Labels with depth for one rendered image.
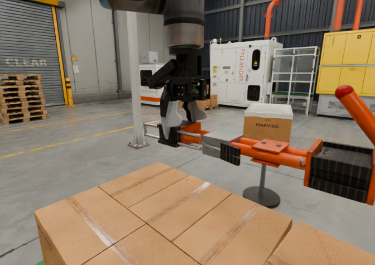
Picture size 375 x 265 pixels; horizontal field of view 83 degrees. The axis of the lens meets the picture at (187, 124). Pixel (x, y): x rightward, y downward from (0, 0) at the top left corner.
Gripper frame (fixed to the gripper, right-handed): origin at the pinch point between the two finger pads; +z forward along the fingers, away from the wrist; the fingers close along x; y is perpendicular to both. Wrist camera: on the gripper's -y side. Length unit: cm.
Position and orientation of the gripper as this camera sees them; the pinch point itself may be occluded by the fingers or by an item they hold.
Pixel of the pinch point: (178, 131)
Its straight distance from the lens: 54.8
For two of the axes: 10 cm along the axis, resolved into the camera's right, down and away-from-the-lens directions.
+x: 6.7, -1.8, 7.2
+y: 7.4, 1.6, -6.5
